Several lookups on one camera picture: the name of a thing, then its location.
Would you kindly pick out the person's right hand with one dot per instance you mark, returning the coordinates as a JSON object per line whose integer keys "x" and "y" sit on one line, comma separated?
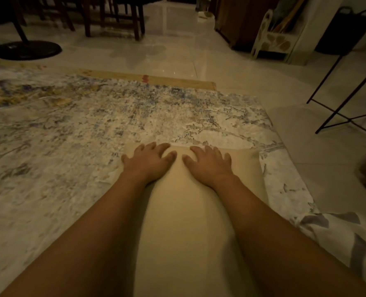
{"x": 210, "y": 170}

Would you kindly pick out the person's left hand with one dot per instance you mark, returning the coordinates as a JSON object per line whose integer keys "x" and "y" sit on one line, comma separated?
{"x": 147, "y": 167}

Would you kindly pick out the person's left middle finger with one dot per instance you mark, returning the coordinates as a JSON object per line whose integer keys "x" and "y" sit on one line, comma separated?
{"x": 150, "y": 147}

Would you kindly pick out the person's left little finger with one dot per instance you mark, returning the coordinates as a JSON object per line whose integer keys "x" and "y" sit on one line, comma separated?
{"x": 125, "y": 159}

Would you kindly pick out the person's right middle finger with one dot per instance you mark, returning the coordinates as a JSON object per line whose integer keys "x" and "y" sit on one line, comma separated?
{"x": 208, "y": 150}

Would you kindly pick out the person's left thumb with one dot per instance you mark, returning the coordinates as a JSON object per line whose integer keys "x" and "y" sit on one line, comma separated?
{"x": 170, "y": 158}

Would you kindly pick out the person's right thumb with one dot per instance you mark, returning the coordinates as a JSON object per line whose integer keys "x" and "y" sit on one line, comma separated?
{"x": 189, "y": 162}

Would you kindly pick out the person's right little finger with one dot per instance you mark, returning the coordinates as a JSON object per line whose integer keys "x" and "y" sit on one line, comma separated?
{"x": 228, "y": 158}

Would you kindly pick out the mottled grey and cream rug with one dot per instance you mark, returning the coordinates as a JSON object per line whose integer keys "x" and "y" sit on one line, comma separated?
{"x": 77, "y": 136}

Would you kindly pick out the person's right forearm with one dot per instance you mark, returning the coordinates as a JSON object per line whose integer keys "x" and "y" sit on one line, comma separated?
{"x": 272, "y": 238}

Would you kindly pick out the person's left forearm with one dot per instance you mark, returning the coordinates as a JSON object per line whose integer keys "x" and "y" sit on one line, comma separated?
{"x": 87, "y": 231}

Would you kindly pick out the beige underlay mat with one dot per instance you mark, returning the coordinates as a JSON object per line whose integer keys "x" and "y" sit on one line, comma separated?
{"x": 170, "y": 80}

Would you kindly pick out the white painted storage rack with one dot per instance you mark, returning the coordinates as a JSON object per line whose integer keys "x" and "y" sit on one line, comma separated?
{"x": 274, "y": 40}

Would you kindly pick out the black metal folding stand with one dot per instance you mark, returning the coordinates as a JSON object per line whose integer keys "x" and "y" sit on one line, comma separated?
{"x": 344, "y": 100}

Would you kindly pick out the brown wooden cabinet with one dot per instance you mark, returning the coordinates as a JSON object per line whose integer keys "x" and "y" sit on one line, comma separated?
{"x": 245, "y": 21}

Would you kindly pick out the dark wooden chair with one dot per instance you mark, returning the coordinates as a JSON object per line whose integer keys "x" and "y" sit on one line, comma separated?
{"x": 57, "y": 10}
{"x": 121, "y": 12}

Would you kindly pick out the black round-base fan stand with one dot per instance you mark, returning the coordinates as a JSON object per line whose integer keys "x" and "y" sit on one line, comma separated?
{"x": 28, "y": 50}

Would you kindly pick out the black fabric basket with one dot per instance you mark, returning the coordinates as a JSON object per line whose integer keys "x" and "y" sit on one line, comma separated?
{"x": 344, "y": 30}

